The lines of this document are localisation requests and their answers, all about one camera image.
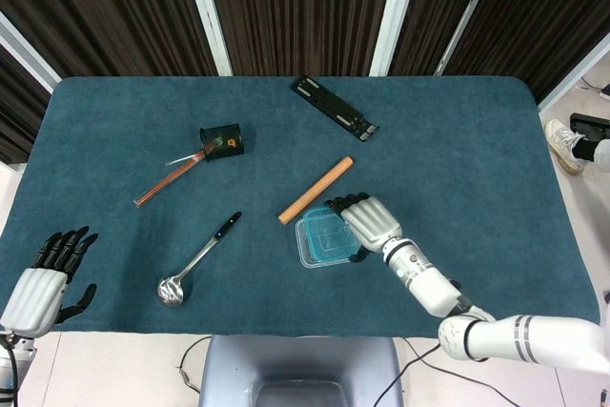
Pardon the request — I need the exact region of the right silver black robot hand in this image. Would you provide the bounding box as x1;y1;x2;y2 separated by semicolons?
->
324;192;405;264

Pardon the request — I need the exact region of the blue velvet tablecloth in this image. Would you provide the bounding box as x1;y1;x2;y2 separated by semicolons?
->
0;75;600;337

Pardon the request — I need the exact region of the clear plastic container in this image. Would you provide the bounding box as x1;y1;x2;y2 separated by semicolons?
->
294;206;363;270

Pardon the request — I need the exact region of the steel ladle with black handle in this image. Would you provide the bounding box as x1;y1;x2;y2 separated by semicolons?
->
157;211;243;308

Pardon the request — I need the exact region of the black mesh pen cup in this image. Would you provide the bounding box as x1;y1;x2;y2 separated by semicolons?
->
198;123;246;164

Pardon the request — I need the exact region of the reddish brown chopstick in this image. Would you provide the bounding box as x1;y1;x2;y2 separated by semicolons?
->
133;150;210;210
134;149;211;208

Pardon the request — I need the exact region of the brown slatted partition panel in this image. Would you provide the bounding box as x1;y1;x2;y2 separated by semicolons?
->
0;0;233;78
388;0;504;77
442;0;610;108
0;13;61;165
199;0;411;77

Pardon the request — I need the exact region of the black flat floor device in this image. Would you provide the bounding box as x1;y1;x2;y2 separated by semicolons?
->
569;112;610;141

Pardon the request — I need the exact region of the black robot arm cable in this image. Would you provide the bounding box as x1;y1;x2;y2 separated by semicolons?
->
371;337;445;407

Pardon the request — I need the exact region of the thin clear plastic stick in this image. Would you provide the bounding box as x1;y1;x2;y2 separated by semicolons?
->
165;152;204;168

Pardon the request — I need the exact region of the grey blue robot torso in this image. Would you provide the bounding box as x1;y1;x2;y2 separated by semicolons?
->
197;334;405;407

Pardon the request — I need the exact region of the person leg with black sock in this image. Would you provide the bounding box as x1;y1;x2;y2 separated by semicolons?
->
571;135;610;166

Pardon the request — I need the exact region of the white sneaker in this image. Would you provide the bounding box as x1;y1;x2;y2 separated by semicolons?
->
544;118;587;175

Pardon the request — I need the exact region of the thin black floor cable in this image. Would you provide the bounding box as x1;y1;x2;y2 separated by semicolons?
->
177;335;214;395

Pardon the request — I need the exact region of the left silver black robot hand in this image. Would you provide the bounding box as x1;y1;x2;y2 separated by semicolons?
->
0;225;100;337

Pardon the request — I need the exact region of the wooden rolling pin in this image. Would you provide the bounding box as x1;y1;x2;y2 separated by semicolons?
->
277;155;356;226

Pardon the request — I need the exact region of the black flat folding stand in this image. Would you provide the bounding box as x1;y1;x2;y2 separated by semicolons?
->
291;74;381;143

